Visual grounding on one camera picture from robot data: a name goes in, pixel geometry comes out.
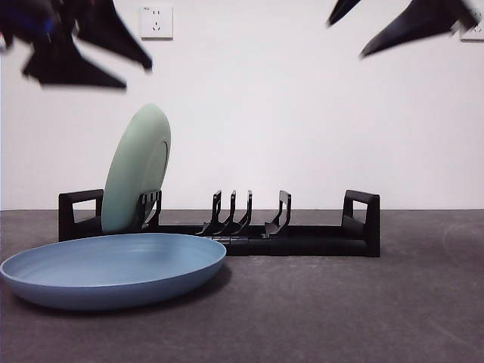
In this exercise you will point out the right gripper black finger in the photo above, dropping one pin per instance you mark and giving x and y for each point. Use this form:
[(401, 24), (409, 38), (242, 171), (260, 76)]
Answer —
[(344, 10), (427, 22)]

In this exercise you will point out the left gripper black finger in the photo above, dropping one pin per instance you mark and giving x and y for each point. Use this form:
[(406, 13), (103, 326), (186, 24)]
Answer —
[(68, 66), (109, 34)]

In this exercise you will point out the pale green round plate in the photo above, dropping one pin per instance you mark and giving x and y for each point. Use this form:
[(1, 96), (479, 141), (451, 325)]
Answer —
[(132, 170)]

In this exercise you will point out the blue round plate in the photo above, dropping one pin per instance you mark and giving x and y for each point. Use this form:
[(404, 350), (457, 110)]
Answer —
[(113, 280)]

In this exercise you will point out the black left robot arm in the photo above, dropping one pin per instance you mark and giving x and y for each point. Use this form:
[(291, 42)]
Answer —
[(56, 19)]

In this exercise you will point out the black plastic plate rack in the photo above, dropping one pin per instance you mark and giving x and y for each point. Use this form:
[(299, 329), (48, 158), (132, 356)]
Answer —
[(321, 246)]

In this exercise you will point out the white wall socket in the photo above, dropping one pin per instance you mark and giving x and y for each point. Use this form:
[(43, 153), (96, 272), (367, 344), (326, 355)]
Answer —
[(473, 36), (159, 19)]

